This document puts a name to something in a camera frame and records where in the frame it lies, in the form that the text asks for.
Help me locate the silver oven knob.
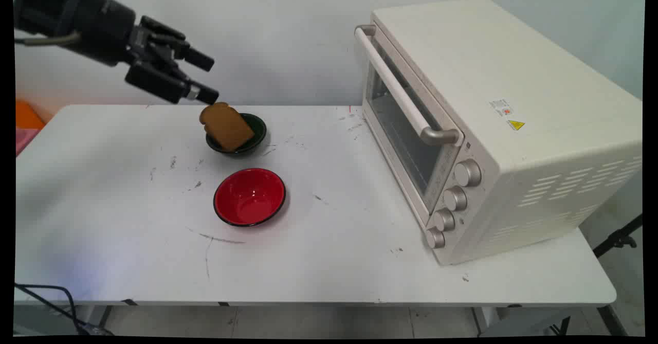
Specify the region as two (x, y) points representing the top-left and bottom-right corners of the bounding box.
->
(454, 159), (483, 188)
(433, 208), (456, 232)
(443, 186), (468, 212)
(425, 226), (446, 249)

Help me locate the cream oven door handle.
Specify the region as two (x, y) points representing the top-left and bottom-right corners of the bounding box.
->
(354, 24), (460, 147)

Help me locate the cream toaster oven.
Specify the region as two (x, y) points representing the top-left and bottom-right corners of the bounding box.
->
(354, 0), (644, 266)

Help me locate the orange box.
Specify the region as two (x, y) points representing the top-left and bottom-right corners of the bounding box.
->
(15, 100), (46, 131)

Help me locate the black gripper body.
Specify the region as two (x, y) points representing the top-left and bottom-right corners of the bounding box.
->
(69, 0), (142, 68)

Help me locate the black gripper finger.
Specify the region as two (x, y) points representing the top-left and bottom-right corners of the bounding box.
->
(125, 51), (220, 104)
(135, 16), (215, 73)

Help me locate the dark green bowl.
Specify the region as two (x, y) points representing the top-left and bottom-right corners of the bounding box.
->
(206, 113), (268, 158)

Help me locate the red bowl black rim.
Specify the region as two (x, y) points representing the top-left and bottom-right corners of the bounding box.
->
(213, 168), (287, 228)

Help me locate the pink box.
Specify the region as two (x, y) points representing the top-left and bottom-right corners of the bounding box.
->
(15, 128), (40, 157)

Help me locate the white label sticker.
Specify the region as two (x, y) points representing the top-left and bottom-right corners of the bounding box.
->
(488, 99), (514, 117)

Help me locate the brown toast slice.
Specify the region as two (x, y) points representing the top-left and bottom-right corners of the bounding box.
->
(199, 102), (255, 152)

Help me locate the glass oven door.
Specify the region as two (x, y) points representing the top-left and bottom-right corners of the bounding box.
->
(361, 25), (464, 227)

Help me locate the black floor cable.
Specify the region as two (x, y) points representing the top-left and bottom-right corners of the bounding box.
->
(14, 282), (115, 337)

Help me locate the black tripod stand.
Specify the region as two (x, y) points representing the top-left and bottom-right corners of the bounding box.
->
(592, 213), (644, 259)

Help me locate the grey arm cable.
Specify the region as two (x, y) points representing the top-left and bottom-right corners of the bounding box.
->
(14, 31), (82, 47)

